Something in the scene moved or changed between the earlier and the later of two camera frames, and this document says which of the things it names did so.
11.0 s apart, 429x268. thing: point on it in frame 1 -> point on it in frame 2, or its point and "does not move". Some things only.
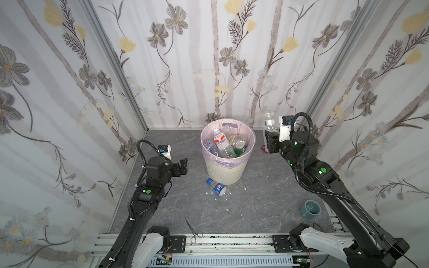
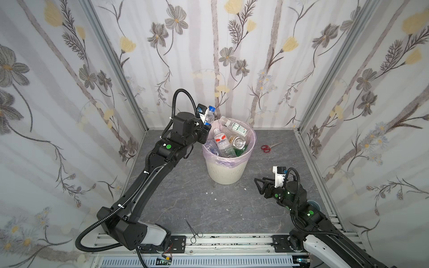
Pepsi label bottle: [219, 188] -> [210, 115]
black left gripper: [180, 166] -> [204, 124]
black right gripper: [272, 141] -> [268, 187]
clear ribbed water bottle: [224, 148] does not move
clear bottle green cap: [269, 125] -> [234, 127]
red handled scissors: [263, 148] does not move
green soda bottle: [239, 152] does not move
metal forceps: [195, 233] does not move
